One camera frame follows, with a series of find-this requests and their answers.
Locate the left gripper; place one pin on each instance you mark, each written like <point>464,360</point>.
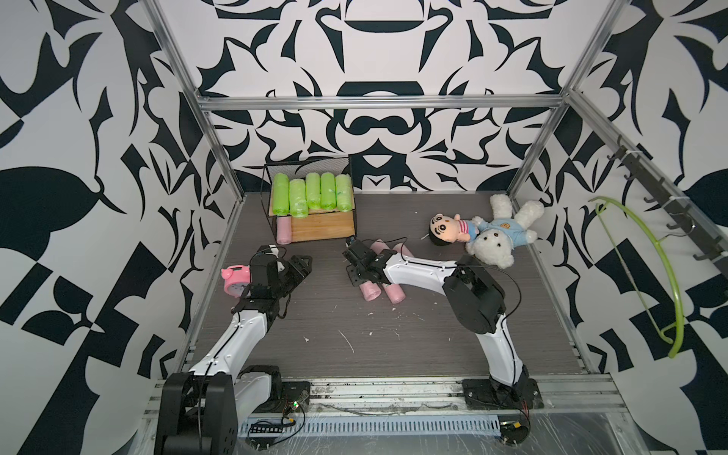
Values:
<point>297,268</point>

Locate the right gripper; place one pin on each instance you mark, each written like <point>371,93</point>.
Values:
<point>351,272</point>

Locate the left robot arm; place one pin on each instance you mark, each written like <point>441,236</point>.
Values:
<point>201,410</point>

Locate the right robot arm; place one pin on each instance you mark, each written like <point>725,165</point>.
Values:
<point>476,300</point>

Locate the pink alarm clock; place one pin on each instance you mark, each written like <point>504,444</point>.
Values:
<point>236,278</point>

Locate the cartoon boy plush doll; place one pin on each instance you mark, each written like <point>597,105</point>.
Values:
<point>445,230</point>

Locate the white teddy bear plush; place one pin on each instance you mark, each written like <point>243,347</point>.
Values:
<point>497,239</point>

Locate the black usb hub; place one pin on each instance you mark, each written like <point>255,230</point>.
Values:
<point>266,428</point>

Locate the black round connector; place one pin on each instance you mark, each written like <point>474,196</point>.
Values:
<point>513,433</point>

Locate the green plastic hanger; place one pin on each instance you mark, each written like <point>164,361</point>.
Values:
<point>663,308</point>

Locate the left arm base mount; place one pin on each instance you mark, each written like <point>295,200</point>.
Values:
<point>284,395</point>

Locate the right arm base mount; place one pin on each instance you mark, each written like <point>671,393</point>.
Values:
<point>488,394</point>

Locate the black wall hook rail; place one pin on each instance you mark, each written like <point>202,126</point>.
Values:
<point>688,220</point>

